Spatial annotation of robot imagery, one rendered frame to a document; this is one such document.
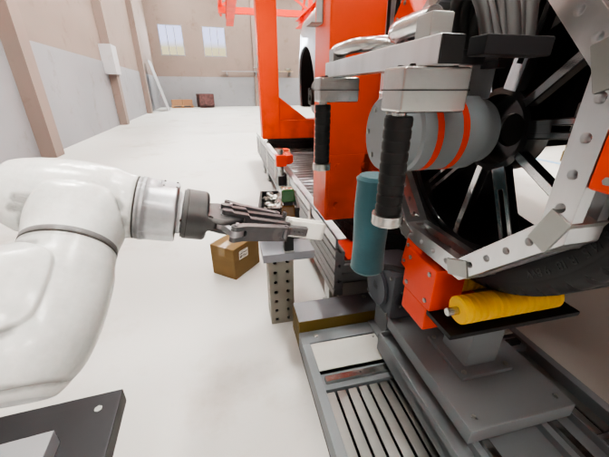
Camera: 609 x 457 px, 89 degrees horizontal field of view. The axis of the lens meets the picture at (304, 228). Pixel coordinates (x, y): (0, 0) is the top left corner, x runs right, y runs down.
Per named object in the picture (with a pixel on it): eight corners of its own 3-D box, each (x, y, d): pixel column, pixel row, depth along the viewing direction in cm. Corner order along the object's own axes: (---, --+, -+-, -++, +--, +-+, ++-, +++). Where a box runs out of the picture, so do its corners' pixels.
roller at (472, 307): (570, 310, 68) (579, 288, 65) (452, 333, 62) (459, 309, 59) (546, 295, 73) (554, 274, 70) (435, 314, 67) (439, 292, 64)
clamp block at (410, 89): (465, 111, 38) (475, 63, 36) (398, 113, 36) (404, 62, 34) (439, 110, 42) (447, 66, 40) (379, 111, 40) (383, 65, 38)
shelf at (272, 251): (314, 257, 101) (314, 249, 100) (263, 264, 98) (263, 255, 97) (290, 211, 140) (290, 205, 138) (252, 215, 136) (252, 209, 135)
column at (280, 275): (294, 320, 135) (293, 234, 118) (271, 324, 133) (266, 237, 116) (290, 306, 144) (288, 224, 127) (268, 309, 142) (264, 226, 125)
